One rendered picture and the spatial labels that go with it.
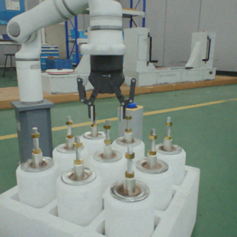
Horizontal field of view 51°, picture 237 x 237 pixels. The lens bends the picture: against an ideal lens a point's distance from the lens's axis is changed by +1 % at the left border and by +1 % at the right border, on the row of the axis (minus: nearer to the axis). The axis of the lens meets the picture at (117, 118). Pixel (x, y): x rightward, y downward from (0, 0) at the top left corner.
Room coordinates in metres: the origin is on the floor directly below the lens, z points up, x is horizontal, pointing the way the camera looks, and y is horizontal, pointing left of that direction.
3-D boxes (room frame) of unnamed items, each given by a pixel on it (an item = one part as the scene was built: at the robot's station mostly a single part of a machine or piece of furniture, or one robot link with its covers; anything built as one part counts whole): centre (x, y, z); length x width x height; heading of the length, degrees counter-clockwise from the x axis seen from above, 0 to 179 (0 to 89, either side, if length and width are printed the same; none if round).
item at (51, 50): (6.16, 1.72, 0.35); 0.59 x 0.47 x 0.69; 32
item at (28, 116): (1.03, 0.36, 0.15); 0.15 x 0.15 x 0.30; 32
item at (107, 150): (0.58, 0.03, 0.26); 0.02 x 0.02 x 0.03
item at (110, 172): (0.58, 0.03, 0.16); 0.10 x 0.10 x 0.18
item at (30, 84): (1.03, 0.36, 0.39); 0.09 x 0.09 x 0.17; 32
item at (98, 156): (0.58, 0.03, 0.25); 0.08 x 0.08 x 0.01
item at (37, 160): (0.53, 0.19, 0.26); 0.02 x 0.02 x 0.03
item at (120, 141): (0.68, -0.03, 0.25); 0.08 x 0.08 x 0.01
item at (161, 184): (0.52, -0.08, 0.16); 0.10 x 0.10 x 0.18
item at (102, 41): (0.56, 0.03, 0.53); 0.11 x 0.09 x 0.06; 176
